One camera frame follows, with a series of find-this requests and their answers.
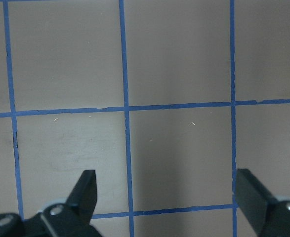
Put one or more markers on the left gripper view black right finger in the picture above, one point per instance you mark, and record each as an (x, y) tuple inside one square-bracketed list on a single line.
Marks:
[(268, 215)]

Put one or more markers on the left gripper view black left finger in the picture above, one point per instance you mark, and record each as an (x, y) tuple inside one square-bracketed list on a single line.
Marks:
[(68, 219)]

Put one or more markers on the brown paper table cover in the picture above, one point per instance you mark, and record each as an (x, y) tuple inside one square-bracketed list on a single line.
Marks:
[(164, 99)]

